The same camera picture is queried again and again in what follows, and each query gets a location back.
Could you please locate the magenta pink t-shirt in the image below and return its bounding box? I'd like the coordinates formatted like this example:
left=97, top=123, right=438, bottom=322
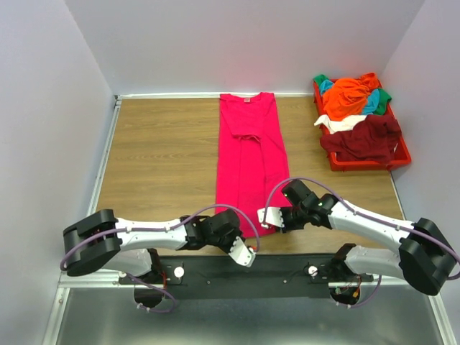
left=216, top=92, right=290, bottom=236

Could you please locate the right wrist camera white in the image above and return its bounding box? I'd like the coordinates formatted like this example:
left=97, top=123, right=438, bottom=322
left=257, top=206, right=284, bottom=229

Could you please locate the left aluminium side rail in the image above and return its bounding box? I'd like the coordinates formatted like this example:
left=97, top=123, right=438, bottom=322
left=83, top=94, right=122, bottom=218

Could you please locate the white t-shirt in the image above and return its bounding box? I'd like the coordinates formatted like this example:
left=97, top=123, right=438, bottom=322
left=314, top=114, right=367, bottom=134

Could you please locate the teal blue t-shirt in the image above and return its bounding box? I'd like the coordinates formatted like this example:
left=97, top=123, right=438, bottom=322
left=318, top=79, right=381, bottom=116

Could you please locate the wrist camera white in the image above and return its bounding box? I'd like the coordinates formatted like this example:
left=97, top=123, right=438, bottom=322
left=229, top=236, right=256, bottom=267
left=257, top=206, right=284, bottom=229

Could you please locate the aluminium extrusion frame rail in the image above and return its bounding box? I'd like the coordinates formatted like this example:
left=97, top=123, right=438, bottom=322
left=57, top=254, right=441, bottom=289

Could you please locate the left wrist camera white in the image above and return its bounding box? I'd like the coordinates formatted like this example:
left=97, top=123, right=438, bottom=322
left=229, top=236, right=256, bottom=267

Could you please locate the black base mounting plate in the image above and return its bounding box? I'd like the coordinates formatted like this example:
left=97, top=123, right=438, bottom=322
left=141, top=254, right=373, bottom=300

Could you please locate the green t-shirt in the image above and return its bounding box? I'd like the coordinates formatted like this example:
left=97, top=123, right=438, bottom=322
left=313, top=73, right=392, bottom=120

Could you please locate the orange t-shirt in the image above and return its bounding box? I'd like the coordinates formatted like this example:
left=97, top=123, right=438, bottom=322
left=321, top=72, right=382, bottom=121

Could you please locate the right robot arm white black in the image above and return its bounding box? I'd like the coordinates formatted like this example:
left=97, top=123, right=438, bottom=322
left=280, top=178, right=459, bottom=295

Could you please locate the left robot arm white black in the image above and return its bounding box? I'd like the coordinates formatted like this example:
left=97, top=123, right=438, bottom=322
left=60, top=209, right=255, bottom=284

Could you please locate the dark maroon t-shirt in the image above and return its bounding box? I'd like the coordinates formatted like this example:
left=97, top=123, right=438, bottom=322
left=320, top=114, right=402, bottom=165

